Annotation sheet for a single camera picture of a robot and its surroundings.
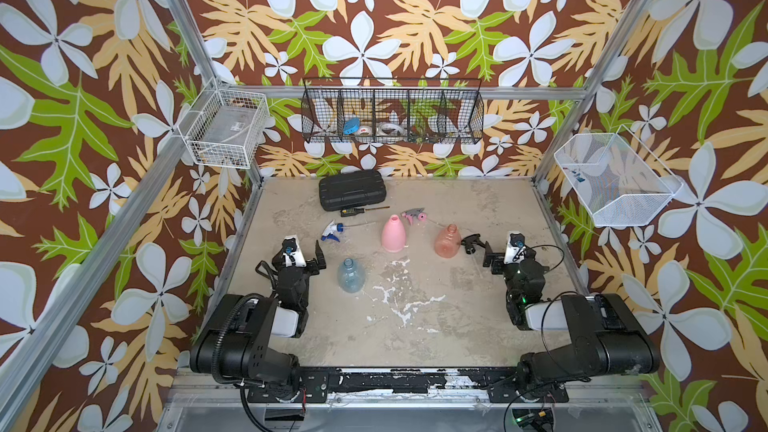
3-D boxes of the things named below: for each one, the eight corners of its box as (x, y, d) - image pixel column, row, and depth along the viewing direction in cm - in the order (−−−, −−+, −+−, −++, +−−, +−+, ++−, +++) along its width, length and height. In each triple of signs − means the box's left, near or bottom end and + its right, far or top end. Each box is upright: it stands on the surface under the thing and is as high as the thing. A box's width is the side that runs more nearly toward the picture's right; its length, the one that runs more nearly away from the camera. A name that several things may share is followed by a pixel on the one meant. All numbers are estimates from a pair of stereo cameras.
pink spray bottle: (392, 258, 99) (393, 236, 89) (380, 245, 102) (380, 223, 92) (406, 248, 102) (409, 226, 91) (393, 235, 105) (395, 213, 94)
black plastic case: (322, 214, 110) (320, 205, 106) (319, 187, 119) (316, 177, 115) (387, 203, 114) (387, 193, 110) (379, 177, 123) (379, 167, 118)
